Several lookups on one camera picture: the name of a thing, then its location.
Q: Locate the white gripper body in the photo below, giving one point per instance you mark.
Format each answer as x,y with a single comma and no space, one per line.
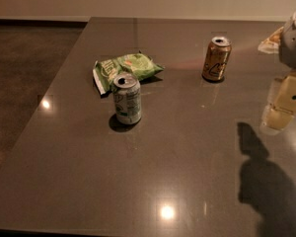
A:
294,44

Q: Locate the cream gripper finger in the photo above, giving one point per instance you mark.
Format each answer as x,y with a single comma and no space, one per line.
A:
280,109
271,44

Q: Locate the green chip bag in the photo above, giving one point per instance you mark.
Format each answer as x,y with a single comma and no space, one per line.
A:
138,64

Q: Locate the orange soda can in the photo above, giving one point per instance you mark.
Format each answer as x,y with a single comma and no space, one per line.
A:
216,59

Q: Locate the silver green 7up can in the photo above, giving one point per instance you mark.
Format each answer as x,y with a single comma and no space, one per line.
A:
127,98

